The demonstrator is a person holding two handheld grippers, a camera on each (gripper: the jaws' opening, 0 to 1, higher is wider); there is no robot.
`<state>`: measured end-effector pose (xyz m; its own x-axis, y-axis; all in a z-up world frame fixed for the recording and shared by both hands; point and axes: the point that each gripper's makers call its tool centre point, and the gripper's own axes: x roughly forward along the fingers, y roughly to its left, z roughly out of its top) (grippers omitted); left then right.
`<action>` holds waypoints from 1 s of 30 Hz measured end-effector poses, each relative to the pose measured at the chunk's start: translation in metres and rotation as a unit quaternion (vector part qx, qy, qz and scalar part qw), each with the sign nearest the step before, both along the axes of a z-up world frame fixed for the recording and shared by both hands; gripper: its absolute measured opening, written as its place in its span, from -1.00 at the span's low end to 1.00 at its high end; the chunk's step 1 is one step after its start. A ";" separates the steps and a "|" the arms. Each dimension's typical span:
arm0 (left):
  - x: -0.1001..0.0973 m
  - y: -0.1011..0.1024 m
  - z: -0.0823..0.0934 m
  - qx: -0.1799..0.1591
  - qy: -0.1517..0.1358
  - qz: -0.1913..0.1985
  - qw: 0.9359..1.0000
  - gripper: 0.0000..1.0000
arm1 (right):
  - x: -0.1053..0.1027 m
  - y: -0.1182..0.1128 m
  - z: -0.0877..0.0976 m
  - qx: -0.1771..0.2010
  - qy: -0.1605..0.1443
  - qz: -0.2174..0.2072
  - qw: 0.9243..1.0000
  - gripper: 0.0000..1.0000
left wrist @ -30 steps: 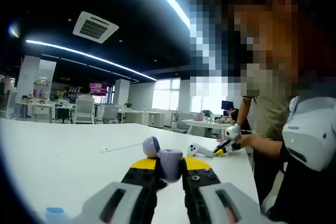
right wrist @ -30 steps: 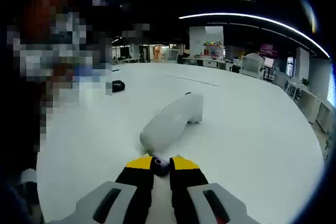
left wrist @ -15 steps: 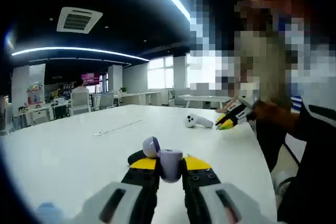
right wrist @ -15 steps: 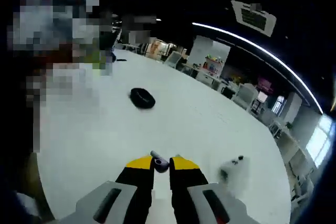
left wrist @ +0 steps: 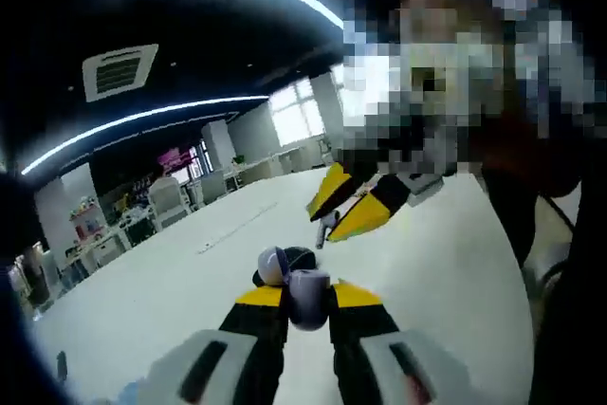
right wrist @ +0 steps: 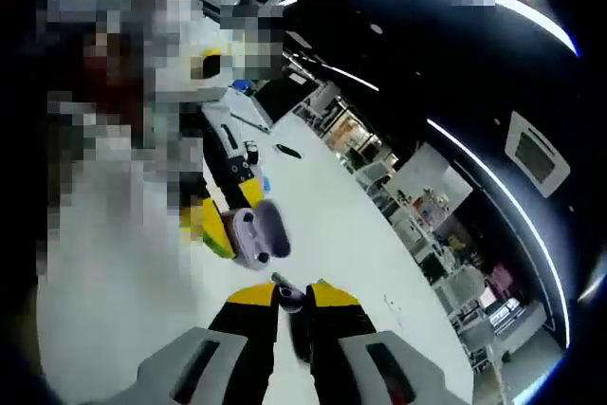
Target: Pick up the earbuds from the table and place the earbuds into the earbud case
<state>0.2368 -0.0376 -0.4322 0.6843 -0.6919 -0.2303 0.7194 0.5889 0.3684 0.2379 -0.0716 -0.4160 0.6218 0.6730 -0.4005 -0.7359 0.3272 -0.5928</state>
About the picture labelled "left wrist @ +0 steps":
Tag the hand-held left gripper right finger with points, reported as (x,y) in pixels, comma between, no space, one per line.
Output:
(360,324)

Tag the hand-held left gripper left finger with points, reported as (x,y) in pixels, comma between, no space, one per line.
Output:
(256,329)

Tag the purple earbud case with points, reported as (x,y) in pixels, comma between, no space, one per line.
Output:
(308,300)

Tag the black earbud case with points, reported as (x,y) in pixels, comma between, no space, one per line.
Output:
(301,258)

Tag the white table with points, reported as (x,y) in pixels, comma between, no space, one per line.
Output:
(427,305)

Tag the flat white strip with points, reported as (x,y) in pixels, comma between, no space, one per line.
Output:
(205,248)

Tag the white mesh office chair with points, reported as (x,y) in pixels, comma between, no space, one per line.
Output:
(168,198)

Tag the colourful display shelf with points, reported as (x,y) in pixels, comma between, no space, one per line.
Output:
(87,227)

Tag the person's black top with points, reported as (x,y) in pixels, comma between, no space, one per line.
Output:
(583,329)

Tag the white ceiling air vent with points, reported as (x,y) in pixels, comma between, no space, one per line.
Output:
(118,72)

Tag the pink wall screen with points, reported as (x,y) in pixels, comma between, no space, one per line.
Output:
(175,158)

